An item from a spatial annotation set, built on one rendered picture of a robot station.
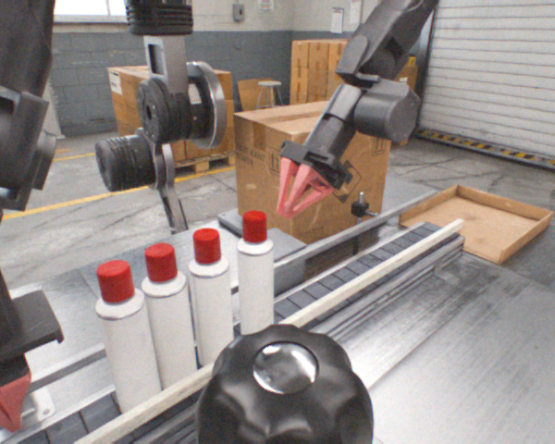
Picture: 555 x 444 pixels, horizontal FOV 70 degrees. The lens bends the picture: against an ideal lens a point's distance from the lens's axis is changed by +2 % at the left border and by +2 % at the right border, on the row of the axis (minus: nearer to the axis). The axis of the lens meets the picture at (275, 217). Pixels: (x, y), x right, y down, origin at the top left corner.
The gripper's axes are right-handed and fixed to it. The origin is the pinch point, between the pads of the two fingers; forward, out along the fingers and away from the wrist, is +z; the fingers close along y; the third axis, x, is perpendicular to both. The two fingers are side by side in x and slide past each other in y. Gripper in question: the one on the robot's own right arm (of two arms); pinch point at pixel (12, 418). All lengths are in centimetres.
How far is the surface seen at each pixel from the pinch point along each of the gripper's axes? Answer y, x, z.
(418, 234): 78, 8, 14
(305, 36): 484, 470, -7
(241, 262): 28.0, 6.3, -0.6
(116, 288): 11.3, 4.6, -5.4
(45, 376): 3.3, 9.3, 5.4
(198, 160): 178, 296, 90
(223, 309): 23.1, 3.8, 3.3
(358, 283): 49, 2, 10
